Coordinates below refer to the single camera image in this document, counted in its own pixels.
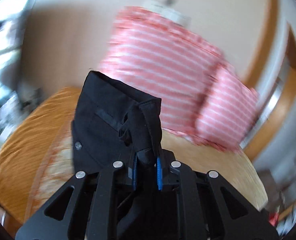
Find black pants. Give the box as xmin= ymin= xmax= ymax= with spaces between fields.
xmin=71 ymin=70 xmax=178 ymax=240

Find cream patterned bedspread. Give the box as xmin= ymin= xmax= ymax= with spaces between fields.
xmin=0 ymin=87 xmax=268 ymax=223

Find large pink polka-dot pillow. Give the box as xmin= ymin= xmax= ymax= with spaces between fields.
xmin=98 ymin=7 xmax=222 ymax=138

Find wooden door frame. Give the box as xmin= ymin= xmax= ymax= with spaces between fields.
xmin=241 ymin=0 xmax=296 ymax=161

